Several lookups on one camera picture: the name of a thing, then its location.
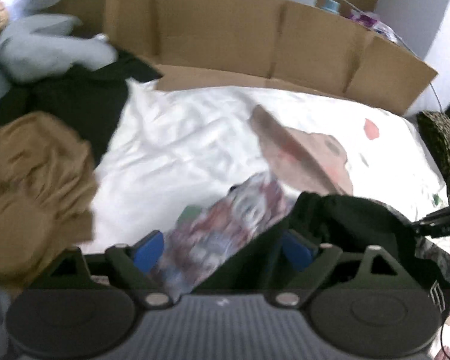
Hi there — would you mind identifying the flattened cardboard box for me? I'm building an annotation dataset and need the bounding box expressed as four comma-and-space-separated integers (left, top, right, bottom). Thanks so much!
52, 0, 436, 116

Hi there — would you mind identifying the mustard brown garment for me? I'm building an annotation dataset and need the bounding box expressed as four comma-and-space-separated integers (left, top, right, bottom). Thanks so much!
0, 112, 97, 287

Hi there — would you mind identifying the black garment with patterned lining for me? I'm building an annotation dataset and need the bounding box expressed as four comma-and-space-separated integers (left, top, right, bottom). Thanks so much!
148, 171, 450, 301

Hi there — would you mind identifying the blue cap detergent bottle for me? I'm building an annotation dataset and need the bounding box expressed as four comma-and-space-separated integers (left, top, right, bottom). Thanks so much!
321, 0, 341, 15

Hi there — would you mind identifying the black garment on bed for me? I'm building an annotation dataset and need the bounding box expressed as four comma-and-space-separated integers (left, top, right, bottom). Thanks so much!
0, 49, 162, 164

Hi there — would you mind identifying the light blue garment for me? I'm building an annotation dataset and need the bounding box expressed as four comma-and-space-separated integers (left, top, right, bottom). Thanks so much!
0, 0, 118, 96

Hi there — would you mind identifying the leopard print garment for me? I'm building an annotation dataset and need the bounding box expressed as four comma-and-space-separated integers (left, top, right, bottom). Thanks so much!
417, 111, 450, 203

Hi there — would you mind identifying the white bear print bedsheet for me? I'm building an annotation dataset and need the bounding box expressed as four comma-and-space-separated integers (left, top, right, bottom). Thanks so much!
81, 81, 448, 254

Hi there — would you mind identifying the purple white refill pouch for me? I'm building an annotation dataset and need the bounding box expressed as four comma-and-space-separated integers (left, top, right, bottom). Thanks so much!
349, 9, 398, 43

